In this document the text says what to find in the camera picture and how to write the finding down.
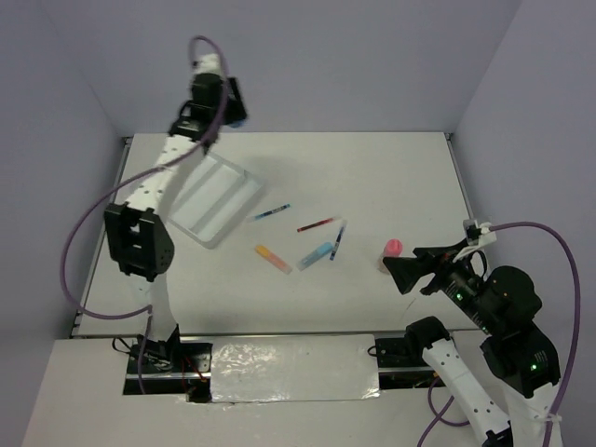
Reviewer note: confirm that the blue ink refill pen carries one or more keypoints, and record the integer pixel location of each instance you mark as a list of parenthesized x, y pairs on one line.
[(268, 213)]

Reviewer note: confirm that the blue slime jar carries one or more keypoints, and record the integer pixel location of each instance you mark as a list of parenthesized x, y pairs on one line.
[(237, 124)]

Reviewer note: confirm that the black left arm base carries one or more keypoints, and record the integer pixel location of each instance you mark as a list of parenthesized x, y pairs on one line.
[(172, 367)]

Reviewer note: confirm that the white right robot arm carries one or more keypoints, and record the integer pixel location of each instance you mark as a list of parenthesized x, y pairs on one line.
[(517, 353)]

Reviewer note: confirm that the white compartment tray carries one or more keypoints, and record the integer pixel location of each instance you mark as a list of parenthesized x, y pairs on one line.
[(217, 197)]

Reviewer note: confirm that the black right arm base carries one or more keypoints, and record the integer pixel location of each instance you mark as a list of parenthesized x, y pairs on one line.
[(398, 367)]

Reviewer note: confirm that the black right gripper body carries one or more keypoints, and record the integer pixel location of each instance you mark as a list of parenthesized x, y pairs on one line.
[(459, 281)]

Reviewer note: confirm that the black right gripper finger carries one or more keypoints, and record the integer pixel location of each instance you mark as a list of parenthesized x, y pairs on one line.
[(441, 252), (406, 272)]

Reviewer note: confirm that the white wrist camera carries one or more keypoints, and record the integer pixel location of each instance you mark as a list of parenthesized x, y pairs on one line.
[(478, 236), (207, 64)]

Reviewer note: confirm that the dark blue gel pen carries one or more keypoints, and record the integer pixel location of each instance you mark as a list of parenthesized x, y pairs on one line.
[(338, 239)]

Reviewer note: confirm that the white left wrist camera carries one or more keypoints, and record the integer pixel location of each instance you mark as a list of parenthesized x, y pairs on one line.
[(207, 64)]

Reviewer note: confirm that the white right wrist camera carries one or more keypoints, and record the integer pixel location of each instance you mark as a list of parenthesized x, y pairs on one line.
[(478, 236)]

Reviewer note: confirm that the red ink refill pen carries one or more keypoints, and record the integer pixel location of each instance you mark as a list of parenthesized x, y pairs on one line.
[(318, 224)]

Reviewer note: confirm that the silver foil cover plate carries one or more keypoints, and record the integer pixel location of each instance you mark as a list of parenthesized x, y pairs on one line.
[(293, 368)]

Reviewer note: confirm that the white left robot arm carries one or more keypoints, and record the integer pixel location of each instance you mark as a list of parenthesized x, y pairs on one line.
[(138, 239)]

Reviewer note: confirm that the orange highlighter marker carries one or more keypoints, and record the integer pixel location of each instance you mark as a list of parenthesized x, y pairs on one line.
[(273, 259)]

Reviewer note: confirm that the pink capped bottle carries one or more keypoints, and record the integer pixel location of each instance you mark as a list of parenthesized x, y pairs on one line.
[(392, 249)]

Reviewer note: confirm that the blue highlighter marker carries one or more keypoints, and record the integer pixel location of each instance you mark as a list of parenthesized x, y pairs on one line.
[(315, 255)]

